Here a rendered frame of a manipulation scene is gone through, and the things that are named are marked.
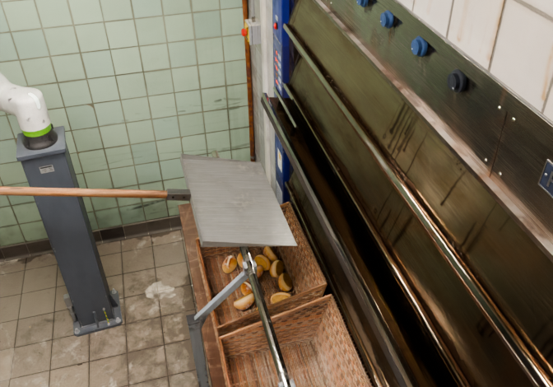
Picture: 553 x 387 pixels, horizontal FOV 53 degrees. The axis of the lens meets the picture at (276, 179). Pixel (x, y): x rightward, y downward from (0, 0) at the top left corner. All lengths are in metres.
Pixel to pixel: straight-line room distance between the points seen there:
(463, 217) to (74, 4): 2.36
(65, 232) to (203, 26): 1.31
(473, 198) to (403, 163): 0.26
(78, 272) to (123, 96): 1.00
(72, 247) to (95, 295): 0.37
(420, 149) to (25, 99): 1.73
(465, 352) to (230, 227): 1.02
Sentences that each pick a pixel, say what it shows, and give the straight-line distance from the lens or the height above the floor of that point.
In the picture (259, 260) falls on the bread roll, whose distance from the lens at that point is 2.69.
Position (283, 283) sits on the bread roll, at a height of 0.65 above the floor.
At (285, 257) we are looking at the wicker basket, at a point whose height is 0.64.
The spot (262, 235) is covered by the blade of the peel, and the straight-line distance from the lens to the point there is 2.05.
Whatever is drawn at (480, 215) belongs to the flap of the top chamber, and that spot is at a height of 1.82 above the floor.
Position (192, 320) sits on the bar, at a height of 0.95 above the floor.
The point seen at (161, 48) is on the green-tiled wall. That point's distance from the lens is 3.18.
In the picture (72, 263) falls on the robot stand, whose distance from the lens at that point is 3.06.
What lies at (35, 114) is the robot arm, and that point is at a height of 1.37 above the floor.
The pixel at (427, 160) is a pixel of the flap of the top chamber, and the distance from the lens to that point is 1.34.
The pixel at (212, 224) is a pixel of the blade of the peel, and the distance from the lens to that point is 2.05.
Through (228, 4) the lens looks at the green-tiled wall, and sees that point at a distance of 3.15.
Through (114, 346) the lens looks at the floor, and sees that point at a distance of 3.30.
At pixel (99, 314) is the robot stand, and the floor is 0.09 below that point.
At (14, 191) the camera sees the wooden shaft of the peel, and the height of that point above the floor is 1.40.
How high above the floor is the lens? 2.56
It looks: 37 degrees down
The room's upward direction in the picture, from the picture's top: 1 degrees counter-clockwise
